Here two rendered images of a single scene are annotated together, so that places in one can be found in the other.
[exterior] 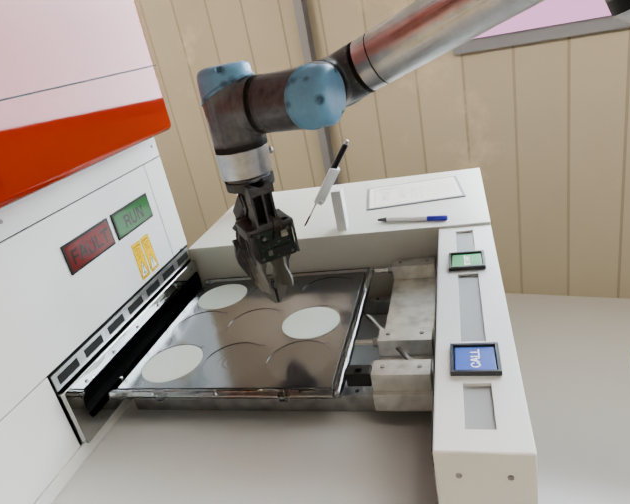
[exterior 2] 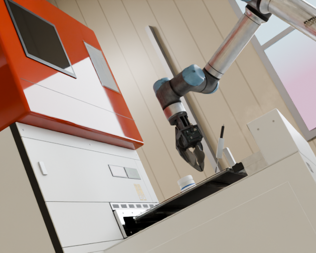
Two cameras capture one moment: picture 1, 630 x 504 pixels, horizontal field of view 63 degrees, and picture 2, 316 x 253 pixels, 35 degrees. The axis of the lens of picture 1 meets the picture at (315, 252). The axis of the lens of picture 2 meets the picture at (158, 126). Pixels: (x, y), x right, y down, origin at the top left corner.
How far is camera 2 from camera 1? 1.26 m
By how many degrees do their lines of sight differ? 40
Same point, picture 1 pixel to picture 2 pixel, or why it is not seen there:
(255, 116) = (174, 87)
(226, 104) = (164, 88)
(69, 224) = (110, 159)
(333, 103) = (199, 73)
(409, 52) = (222, 57)
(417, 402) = (262, 162)
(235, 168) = (171, 110)
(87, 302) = (119, 190)
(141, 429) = not seen: hidden behind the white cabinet
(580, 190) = not seen: outside the picture
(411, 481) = not seen: hidden behind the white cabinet
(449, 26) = (231, 44)
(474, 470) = (262, 124)
